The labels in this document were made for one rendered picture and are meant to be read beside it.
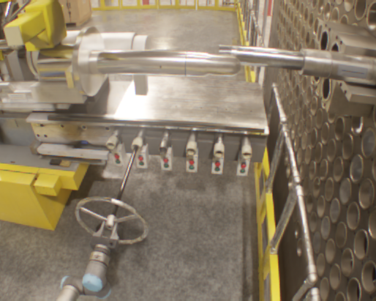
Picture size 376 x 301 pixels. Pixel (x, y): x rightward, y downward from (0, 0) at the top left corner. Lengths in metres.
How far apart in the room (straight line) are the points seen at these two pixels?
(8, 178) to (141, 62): 1.44
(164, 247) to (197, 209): 0.47
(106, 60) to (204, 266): 1.61
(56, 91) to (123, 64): 0.64
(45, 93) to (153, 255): 1.44
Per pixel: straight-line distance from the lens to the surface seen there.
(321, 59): 1.96
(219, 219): 2.61
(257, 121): 2.06
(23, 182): 2.38
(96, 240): 1.49
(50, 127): 2.37
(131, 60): 1.59
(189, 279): 2.31
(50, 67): 1.75
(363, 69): 2.07
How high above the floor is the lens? 2.10
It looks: 41 degrees down
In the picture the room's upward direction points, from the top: straight up
